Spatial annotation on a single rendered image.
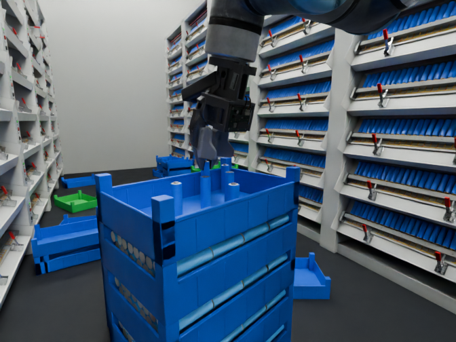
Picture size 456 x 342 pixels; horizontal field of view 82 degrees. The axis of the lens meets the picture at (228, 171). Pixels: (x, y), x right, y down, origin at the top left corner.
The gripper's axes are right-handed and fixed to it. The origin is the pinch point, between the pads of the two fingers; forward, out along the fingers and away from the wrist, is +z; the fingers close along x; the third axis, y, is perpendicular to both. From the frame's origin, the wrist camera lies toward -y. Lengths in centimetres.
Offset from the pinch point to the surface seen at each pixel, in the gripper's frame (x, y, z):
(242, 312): -6.7, 21.9, 16.9
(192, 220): -16.2, 17.2, -0.9
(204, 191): -6.3, 8.0, 1.6
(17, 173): -19, -103, 43
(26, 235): -20, -95, 73
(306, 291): 46, 15, 51
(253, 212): -4.4, 17.7, 1.1
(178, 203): -11.9, 8.4, 2.6
